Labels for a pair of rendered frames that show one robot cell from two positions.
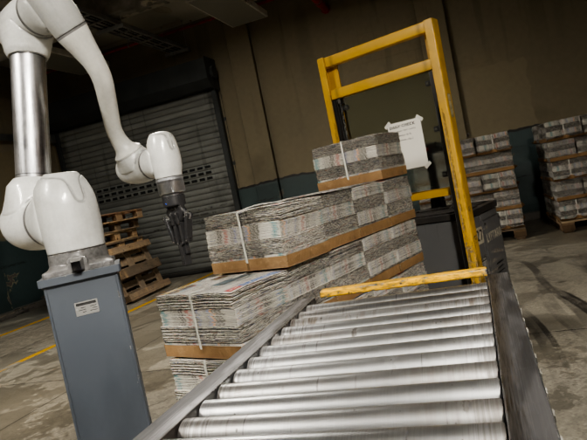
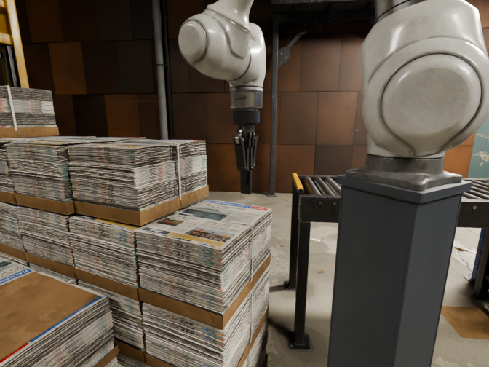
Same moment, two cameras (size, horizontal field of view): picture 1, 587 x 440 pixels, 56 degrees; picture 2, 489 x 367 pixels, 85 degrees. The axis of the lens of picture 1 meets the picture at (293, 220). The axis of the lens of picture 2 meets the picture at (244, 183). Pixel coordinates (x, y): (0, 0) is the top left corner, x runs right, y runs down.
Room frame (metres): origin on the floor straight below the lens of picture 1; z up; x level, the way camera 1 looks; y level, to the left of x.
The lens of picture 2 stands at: (2.02, 1.13, 1.13)
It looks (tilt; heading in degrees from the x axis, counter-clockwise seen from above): 13 degrees down; 257
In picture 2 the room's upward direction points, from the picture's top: straight up
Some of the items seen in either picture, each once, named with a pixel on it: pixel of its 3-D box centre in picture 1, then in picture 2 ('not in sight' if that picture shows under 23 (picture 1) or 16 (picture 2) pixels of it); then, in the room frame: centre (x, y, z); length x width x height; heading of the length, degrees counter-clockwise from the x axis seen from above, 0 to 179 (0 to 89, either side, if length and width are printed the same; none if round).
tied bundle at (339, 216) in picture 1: (303, 223); (86, 170); (2.41, -0.04, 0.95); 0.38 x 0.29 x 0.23; 53
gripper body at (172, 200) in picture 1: (176, 208); (246, 127); (1.85, 0.38, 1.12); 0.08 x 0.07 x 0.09; 53
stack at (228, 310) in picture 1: (310, 352); (124, 296); (2.30, 0.04, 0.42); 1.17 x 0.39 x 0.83; 143
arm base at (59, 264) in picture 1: (79, 259); (406, 166); (1.51, 0.60, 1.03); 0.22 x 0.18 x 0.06; 17
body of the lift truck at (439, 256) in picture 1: (443, 271); not in sight; (3.52, -0.88, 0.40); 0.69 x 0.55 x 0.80; 53
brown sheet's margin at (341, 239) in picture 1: (307, 243); (89, 191); (2.41, -0.04, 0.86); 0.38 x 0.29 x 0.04; 53
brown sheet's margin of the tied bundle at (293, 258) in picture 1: (293, 254); (168, 191); (2.10, 0.03, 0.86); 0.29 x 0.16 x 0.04; 143
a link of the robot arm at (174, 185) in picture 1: (170, 187); (246, 100); (1.85, 0.38, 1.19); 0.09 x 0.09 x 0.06
